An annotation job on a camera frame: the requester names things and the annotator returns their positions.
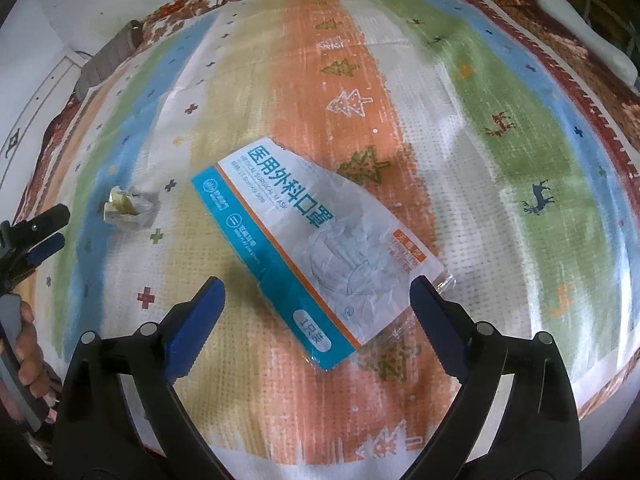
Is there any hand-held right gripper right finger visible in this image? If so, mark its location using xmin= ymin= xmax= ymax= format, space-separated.
xmin=410 ymin=275 xmax=584 ymax=480

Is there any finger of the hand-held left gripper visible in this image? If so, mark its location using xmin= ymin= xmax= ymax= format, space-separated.
xmin=0 ymin=232 xmax=66 ymax=295
xmin=0 ymin=204 xmax=71 ymax=257

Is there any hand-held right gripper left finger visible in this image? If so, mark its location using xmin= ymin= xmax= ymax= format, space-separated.
xmin=52 ymin=276 xmax=226 ymax=480

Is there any yellow silver wrapper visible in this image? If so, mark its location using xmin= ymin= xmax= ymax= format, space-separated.
xmin=102 ymin=185 xmax=162 ymax=230

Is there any blue white mask packet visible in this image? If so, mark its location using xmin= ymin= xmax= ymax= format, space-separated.
xmin=190 ymin=135 xmax=457 ymax=374

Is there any person's left hand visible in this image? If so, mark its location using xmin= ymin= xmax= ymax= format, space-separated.
xmin=14 ymin=300 xmax=52 ymax=406

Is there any white cabinet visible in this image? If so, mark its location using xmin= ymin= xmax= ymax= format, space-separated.
xmin=0 ymin=45 xmax=89 ymax=192

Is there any grey pillow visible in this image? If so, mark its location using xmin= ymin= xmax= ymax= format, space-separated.
xmin=75 ymin=20 xmax=146 ymax=99

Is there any striped printed blanket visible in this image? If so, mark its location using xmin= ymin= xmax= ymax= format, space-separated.
xmin=20 ymin=0 xmax=640 ymax=480

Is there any colourful striped tablecloth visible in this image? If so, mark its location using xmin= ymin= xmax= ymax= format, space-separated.
xmin=12 ymin=0 xmax=640 ymax=423

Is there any white cushion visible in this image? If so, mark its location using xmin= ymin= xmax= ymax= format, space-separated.
xmin=539 ymin=0 xmax=639 ymax=87

